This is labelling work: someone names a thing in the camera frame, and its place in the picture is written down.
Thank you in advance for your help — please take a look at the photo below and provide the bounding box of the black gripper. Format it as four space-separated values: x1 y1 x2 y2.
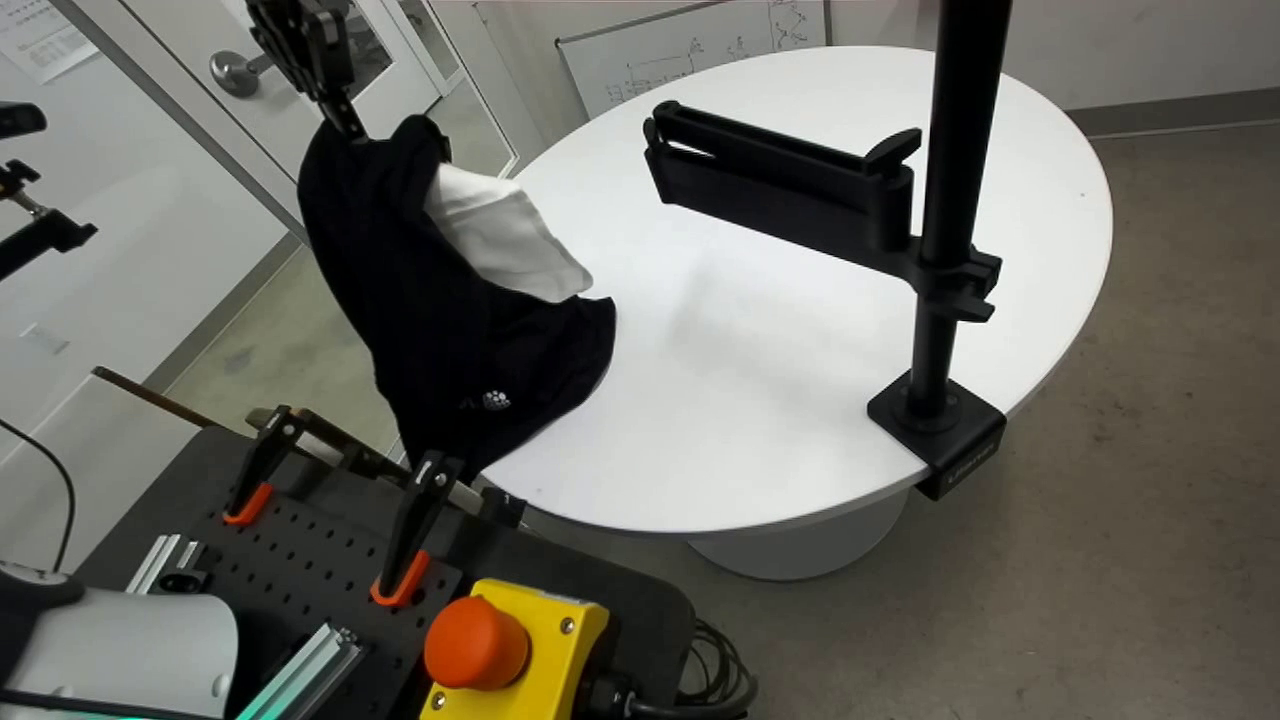
243 0 374 145

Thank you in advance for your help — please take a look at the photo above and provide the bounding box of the white towel with blue stripes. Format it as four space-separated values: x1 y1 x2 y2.
419 161 598 307

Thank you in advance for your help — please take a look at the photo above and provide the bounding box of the black t-shirt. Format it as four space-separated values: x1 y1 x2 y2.
294 110 619 485

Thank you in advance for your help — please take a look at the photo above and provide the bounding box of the black clamp-on stand with arm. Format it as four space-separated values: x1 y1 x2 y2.
642 0 1017 504

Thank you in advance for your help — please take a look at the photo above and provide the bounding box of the dark poster on door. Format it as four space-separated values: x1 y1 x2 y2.
350 0 397 110

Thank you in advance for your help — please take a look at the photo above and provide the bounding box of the white door with window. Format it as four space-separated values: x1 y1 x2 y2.
126 0 454 183

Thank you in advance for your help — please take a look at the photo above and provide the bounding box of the white paper sheet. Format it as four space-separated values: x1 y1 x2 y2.
0 0 99 87

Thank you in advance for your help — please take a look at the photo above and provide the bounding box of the small black device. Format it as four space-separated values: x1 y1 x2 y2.
0 100 54 145

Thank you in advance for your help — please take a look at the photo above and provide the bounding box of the brown wooden stick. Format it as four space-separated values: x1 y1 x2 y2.
93 362 253 437

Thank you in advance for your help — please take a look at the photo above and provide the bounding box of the black perforated mounting board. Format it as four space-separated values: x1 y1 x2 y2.
71 422 704 720

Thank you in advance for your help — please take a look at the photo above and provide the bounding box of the short aluminium extrusion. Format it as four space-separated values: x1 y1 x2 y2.
120 533 211 599

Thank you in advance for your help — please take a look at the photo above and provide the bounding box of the long aluminium extrusion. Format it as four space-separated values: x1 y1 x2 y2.
237 621 369 720

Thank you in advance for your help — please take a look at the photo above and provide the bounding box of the orange emergency stop button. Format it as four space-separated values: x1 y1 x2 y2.
415 577 611 720

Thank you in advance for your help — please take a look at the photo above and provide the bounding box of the silver door handle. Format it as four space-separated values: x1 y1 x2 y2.
210 45 280 100

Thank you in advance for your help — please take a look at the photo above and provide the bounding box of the grey door frame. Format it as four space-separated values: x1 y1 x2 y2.
54 0 446 344

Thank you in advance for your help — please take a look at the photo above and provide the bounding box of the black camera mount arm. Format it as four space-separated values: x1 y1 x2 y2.
0 154 99 284

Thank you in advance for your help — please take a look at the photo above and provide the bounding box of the black clamp with orange handle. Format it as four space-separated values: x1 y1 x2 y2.
217 405 338 533
369 452 468 617

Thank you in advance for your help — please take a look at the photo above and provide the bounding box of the thin black cable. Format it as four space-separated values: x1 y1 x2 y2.
0 417 80 577

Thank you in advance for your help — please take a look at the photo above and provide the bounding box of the white table pedestal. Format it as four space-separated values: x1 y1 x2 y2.
686 490 914 583

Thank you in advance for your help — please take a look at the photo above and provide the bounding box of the black coiled cable bundle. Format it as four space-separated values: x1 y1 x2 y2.
585 621 759 720

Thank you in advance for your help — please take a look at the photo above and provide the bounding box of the grey wall baseboard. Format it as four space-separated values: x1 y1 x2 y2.
1064 87 1280 139

